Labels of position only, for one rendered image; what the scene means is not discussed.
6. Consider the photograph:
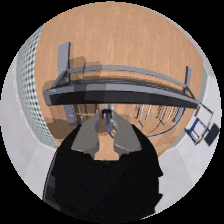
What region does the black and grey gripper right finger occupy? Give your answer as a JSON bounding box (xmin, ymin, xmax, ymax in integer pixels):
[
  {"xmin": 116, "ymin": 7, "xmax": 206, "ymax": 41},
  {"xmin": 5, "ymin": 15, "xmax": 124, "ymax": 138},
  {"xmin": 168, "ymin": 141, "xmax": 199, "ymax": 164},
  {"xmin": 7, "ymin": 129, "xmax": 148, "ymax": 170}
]
[{"xmin": 110, "ymin": 109, "xmax": 163, "ymax": 178}]

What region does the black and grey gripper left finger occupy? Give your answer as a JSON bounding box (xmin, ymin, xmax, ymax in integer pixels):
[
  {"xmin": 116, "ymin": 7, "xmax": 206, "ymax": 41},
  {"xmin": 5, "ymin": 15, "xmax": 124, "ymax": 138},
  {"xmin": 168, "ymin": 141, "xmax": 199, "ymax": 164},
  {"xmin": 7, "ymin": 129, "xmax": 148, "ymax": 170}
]
[{"xmin": 51, "ymin": 109, "xmax": 104, "ymax": 177}]

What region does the black network patch panel rack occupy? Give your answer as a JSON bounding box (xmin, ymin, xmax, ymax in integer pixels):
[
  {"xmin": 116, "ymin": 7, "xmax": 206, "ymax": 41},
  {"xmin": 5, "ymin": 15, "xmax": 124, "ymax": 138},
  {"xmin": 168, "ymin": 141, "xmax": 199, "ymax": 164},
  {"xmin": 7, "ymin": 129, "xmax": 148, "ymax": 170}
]
[{"xmin": 42, "ymin": 42, "xmax": 200, "ymax": 128}]

